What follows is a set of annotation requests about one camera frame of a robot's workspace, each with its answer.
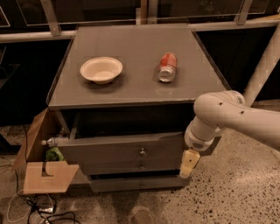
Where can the grey bottom drawer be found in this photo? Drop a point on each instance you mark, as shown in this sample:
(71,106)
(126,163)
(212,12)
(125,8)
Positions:
(138,183)

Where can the grey drawer cabinet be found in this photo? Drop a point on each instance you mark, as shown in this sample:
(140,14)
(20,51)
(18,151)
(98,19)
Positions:
(139,48)

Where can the metal railing frame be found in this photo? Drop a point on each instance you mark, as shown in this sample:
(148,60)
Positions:
(38,20)

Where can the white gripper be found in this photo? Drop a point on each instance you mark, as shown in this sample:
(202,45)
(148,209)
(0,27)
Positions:
(197,142)

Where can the grey top drawer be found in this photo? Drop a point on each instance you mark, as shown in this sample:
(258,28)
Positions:
(130,136)

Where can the white paper bowl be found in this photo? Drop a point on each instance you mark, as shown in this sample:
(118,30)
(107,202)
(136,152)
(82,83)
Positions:
(101,70)

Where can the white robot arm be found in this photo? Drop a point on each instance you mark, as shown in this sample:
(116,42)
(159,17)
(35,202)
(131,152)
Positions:
(230,109)

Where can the small power adapter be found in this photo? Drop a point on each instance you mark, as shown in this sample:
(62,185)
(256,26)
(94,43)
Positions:
(46,209)

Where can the red soda can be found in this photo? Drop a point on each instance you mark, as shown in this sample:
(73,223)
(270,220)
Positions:
(167,67)

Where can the green plastic bag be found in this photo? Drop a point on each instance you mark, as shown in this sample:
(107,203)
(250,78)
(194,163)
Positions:
(54,154)

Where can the brown cardboard box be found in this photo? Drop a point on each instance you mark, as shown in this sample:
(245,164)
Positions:
(41,176)

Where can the clear plastic bottle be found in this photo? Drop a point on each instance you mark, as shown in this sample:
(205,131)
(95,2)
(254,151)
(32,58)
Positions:
(54,141)

